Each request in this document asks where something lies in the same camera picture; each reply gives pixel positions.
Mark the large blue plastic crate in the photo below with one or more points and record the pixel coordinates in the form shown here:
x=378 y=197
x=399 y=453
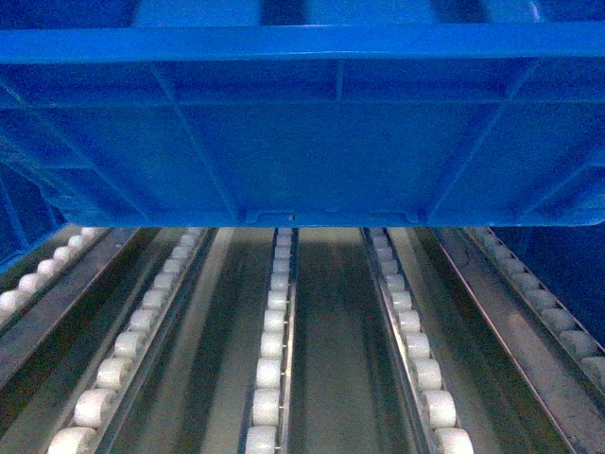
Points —
x=307 y=113

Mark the stainless steel roller shelf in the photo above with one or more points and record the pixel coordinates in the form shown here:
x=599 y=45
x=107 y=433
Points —
x=206 y=340

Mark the blue crate with red parts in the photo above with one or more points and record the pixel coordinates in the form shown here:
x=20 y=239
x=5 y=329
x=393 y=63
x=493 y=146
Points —
x=570 y=262

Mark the blue crate on left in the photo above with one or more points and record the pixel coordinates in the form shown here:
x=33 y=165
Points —
x=27 y=218

